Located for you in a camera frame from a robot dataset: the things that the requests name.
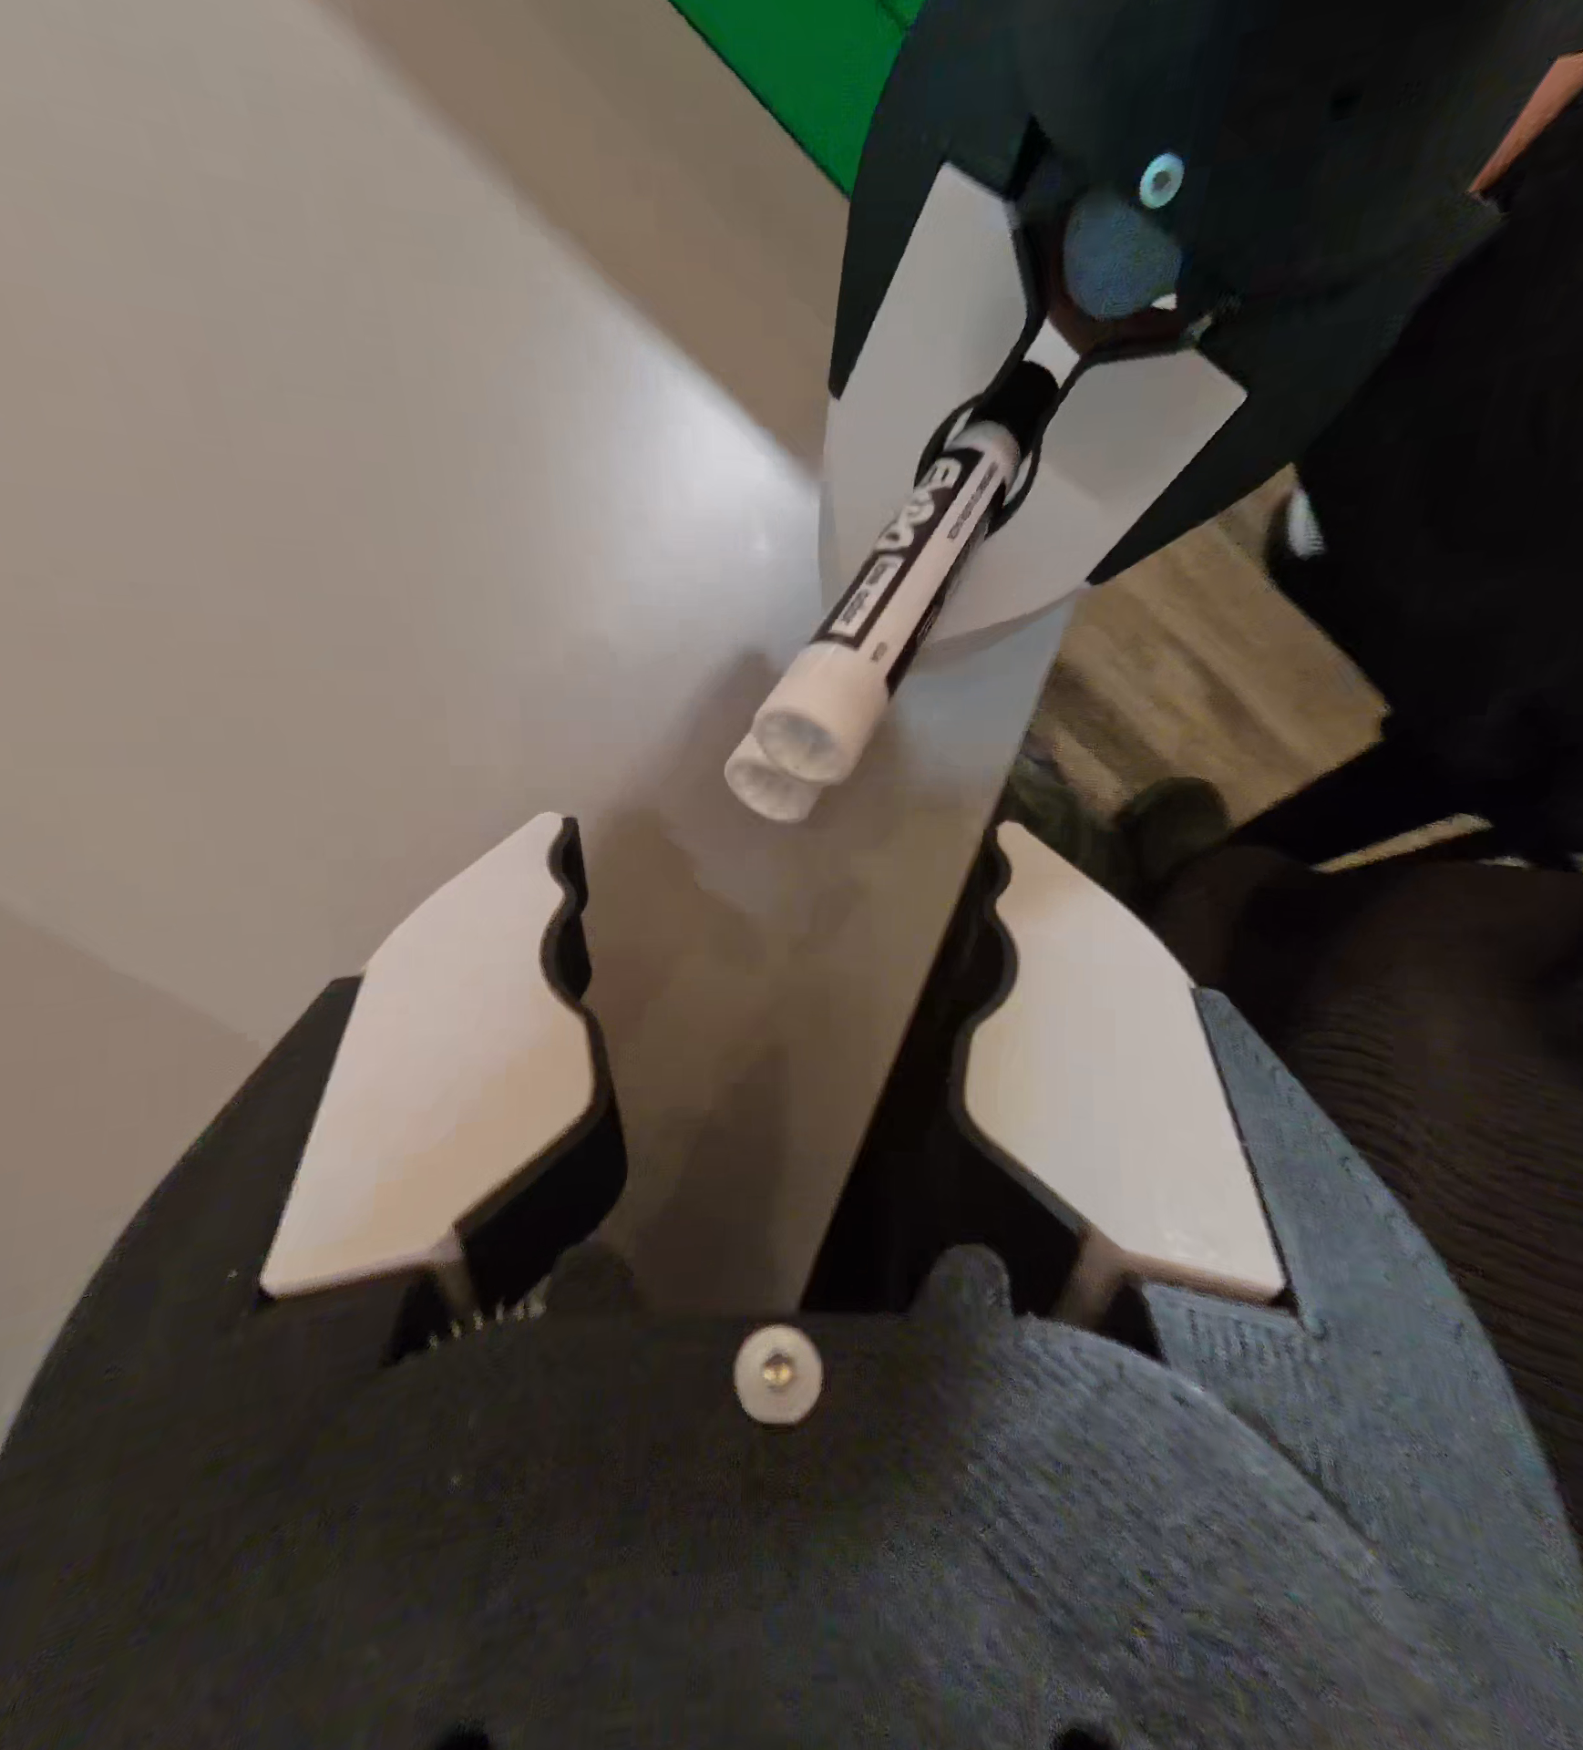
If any black dry erase marker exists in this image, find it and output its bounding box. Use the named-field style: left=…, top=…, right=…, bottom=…
left=753, top=358, right=1063, bottom=793
left=722, top=739, right=831, bottom=826

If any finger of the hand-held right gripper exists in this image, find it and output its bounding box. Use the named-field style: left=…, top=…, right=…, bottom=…
left=815, top=164, right=1052, bottom=613
left=934, top=336, right=1253, bottom=647

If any green plastic bin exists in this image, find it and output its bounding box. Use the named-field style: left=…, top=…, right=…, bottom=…
left=665, top=0, right=926, bottom=197

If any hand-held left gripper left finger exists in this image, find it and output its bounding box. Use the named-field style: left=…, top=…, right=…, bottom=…
left=257, top=810, right=631, bottom=1315

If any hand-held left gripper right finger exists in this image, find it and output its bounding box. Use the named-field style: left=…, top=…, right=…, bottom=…
left=952, top=817, right=1291, bottom=1329

